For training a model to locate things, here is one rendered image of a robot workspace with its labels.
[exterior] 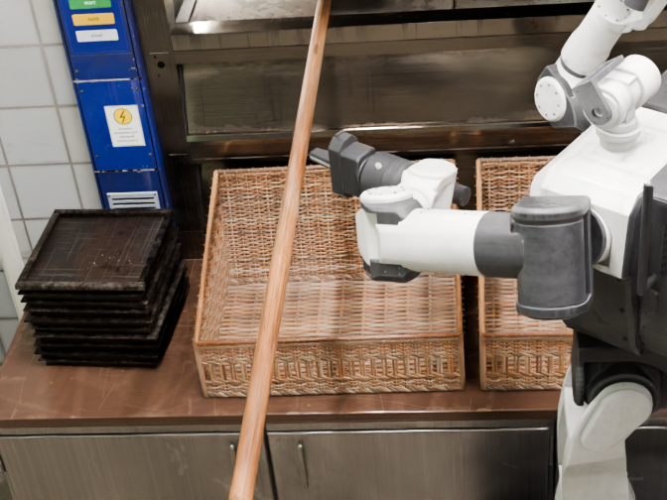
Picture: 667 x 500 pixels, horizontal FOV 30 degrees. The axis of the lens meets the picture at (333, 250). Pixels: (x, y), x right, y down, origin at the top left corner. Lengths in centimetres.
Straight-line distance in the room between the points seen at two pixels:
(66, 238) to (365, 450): 81
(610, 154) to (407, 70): 102
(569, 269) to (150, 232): 134
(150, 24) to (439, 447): 109
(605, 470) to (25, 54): 153
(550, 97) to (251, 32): 80
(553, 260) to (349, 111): 121
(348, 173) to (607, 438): 62
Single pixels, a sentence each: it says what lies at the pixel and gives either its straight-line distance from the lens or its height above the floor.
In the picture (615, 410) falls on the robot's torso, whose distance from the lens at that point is 201.
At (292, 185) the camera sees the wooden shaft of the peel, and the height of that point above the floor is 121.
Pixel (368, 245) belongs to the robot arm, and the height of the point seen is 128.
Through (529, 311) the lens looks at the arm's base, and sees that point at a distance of 166.
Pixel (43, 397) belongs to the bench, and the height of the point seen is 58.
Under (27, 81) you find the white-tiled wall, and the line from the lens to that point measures 288.
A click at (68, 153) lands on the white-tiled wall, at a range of 295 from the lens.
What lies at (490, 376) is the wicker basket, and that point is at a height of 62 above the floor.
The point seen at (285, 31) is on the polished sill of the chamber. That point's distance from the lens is 270.
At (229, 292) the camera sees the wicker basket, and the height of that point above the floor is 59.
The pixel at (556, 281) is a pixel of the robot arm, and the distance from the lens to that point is 164.
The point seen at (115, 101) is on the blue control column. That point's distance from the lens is 281.
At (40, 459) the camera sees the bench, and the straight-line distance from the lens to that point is 282.
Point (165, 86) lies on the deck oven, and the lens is 281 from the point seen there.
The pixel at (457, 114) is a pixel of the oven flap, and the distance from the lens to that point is 276.
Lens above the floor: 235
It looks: 36 degrees down
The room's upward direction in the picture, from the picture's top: 6 degrees counter-clockwise
